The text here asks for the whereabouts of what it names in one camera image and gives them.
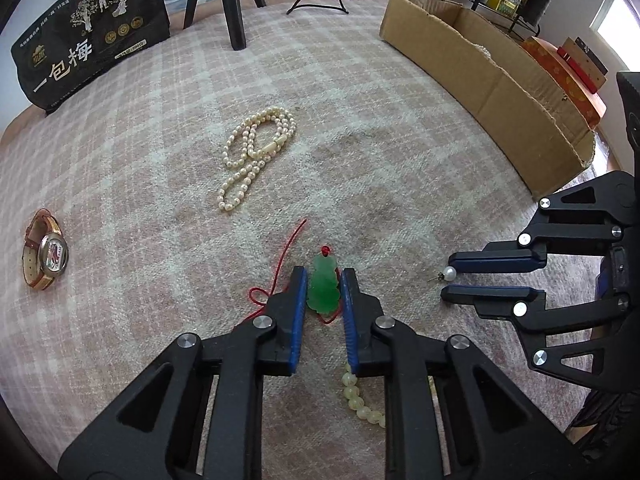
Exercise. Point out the black printed bag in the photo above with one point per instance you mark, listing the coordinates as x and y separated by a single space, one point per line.
90 50

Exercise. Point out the window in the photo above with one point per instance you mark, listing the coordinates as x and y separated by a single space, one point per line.
612 17

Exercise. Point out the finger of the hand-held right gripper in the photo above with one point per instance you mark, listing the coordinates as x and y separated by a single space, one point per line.
492 262
487 293

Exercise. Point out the person's right forearm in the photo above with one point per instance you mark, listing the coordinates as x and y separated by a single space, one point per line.
610 425

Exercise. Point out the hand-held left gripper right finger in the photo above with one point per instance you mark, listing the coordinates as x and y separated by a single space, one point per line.
349 315

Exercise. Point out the white pearl earring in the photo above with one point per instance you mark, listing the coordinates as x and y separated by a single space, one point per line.
450 274

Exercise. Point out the orange patterned box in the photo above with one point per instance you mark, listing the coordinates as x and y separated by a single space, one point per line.
560 75

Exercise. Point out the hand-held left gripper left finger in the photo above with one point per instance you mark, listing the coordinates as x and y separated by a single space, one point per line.
299 310

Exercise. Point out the black tripod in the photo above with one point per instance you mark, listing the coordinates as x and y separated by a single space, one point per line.
235 10

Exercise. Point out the red and wooden gift box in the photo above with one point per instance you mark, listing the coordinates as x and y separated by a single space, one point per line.
585 67

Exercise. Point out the large-bead pearl strand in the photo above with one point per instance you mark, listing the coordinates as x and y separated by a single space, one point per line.
486 54

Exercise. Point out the cardboard box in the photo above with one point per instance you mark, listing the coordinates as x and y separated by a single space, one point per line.
450 55

